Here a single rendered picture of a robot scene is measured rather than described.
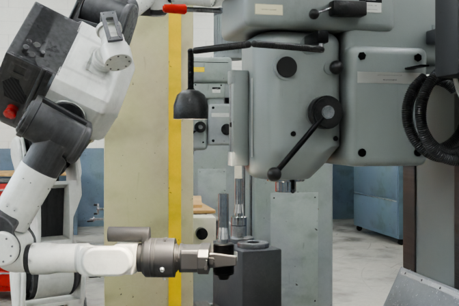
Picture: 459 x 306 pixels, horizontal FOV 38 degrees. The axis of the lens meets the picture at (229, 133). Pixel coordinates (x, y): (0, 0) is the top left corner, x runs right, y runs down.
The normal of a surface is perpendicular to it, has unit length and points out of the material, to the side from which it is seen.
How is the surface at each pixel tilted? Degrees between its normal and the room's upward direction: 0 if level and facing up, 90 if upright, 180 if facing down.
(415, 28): 90
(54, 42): 58
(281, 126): 90
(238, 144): 90
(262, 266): 90
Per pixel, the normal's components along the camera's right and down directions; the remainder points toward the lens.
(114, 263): -0.04, 0.00
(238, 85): 0.22, 0.00
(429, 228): -0.97, 0.00
